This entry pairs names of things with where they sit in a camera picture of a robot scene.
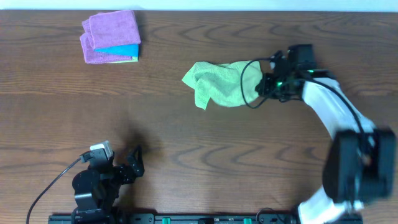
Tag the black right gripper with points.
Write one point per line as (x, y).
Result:
(263, 88)

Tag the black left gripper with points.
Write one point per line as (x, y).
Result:
(137, 168)

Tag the green microfiber cloth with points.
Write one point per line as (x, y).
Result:
(228, 85)

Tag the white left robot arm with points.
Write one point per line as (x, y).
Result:
(97, 187)

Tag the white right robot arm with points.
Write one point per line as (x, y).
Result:
(360, 165)

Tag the light green bottom cloth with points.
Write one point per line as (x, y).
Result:
(133, 59)

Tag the blue folded cloth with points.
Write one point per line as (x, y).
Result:
(131, 50)

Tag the lower purple folded cloth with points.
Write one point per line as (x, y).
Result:
(92, 57)

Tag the purple folded cloth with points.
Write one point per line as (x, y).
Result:
(112, 29)
(92, 57)

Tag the top purple folded cloth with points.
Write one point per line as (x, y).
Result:
(112, 29)

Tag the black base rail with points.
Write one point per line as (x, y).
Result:
(148, 218)

